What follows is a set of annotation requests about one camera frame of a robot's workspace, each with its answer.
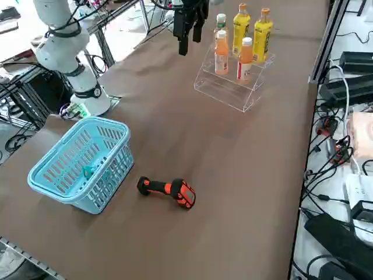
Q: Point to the orange black barcode scanner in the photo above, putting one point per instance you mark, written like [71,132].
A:
[157,186]

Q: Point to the black power adapter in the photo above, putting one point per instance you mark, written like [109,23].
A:
[357,59]
[346,89]

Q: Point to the yellow drink bottle orange cap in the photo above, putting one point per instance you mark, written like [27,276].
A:
[241,29]
[263,35]

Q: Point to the teal potato chips packet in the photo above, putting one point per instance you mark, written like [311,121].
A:
[87,172]

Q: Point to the pale tea bottle green label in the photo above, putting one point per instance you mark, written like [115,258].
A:
[221,21]

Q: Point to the white power strip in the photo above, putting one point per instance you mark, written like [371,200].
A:
[360,189]

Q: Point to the orange juice bottle white cap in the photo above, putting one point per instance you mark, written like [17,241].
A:
[245,61]
[221,55]

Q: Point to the black flat box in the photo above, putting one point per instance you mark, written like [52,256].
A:
[335,233]

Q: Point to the black control box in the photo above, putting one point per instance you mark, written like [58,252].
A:
[46,90]

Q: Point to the clear acrylic stepped shelf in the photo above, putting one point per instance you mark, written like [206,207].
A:
[227,87]

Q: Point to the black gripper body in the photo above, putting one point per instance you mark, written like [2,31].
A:
[193,6]

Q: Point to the aluminium frame post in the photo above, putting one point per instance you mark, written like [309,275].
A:
[326,43]

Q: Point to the light blue plastic basket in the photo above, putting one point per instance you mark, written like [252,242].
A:
[58,194]

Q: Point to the pink tissue pack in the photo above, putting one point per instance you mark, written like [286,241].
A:
[362,134]

